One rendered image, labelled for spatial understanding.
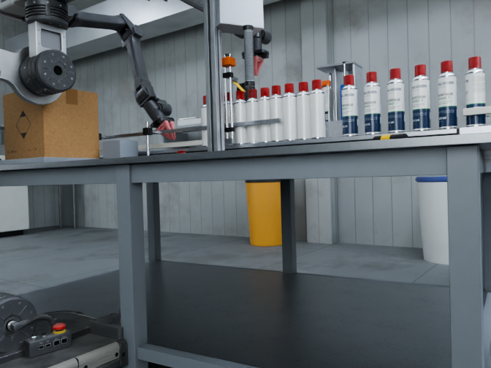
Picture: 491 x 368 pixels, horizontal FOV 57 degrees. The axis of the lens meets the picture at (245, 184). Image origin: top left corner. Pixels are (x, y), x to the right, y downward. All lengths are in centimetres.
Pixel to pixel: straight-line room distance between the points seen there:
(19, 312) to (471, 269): 125
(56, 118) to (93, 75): 620
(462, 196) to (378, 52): 413
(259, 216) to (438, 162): 396
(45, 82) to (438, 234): 324
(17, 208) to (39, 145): 558
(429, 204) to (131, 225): 297
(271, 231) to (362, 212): 100
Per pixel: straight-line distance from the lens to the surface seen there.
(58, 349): 159
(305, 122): 161
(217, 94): 162
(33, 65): 168
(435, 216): 404
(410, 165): 108
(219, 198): 601
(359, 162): 111
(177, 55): 668
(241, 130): 172
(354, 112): 155
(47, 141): 184
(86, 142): 193
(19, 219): 744
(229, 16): 167
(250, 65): 163
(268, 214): 491
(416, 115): 149
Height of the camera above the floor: 75
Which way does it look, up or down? 1 degrees down
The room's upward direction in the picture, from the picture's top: 2 degrees counter-clockwise
